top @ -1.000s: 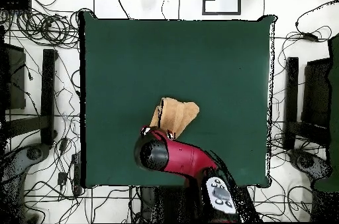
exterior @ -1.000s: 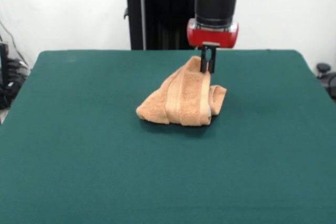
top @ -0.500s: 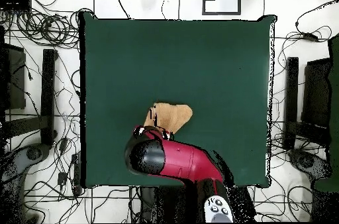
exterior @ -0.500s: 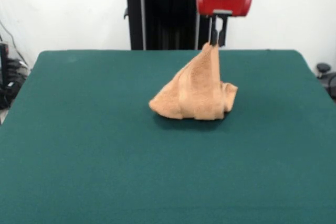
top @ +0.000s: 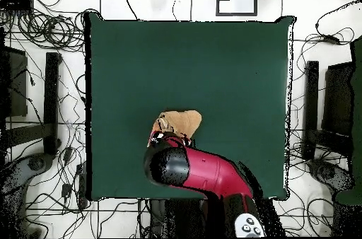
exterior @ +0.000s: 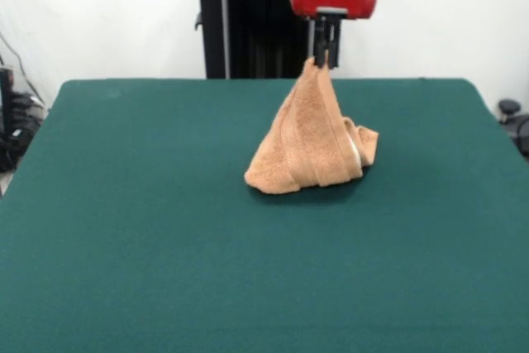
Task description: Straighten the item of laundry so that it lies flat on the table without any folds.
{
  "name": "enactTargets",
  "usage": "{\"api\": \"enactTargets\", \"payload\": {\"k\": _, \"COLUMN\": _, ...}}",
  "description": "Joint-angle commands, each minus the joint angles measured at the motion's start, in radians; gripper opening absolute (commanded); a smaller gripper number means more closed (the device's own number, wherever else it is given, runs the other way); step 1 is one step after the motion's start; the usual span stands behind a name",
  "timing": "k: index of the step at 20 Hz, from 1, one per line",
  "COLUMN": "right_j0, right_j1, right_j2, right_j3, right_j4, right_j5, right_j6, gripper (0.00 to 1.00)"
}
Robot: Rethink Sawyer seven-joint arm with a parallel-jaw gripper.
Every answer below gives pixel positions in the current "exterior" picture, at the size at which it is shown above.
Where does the grey office chair base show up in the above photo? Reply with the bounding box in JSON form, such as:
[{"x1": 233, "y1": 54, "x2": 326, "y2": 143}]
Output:
[{"x1": 498, "y1": 98, "x2": 529, "y2": 162}]

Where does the tan terry towel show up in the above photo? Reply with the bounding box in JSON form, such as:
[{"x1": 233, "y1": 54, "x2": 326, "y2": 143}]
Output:
[{"x1": 243, "y1": 50, "x2": 379, "y2": 196}]

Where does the black metal stand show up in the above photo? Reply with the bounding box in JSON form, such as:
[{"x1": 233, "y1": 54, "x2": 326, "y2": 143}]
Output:
[{"x1": 0, "y1": 65, "x2": 15, "y2": 141}]

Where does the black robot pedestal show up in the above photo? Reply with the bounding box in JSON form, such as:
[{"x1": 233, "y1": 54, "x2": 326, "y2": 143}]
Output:
[{"x1": 181, "y1": 0, "x2": 314, "y2": 80}]

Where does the black cable bundle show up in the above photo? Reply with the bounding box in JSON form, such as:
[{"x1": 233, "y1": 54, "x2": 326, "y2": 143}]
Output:
[{"x1": 0, "y1": 92, "x2": 47, "y2": 173}]

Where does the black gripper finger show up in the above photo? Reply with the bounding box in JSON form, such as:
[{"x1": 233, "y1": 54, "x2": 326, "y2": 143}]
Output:
[
  {"x1": 312, "y1": 16, "x2": 329, "y2": 69},
  {"x1": 328, "y1": 17, "x2": 342, "y2": 69}
]

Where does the dark green table cloth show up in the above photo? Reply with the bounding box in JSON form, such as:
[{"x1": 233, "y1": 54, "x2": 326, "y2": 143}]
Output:
[{"x1": 0, "y1": 78, "x2": 529, "y2": 353}]

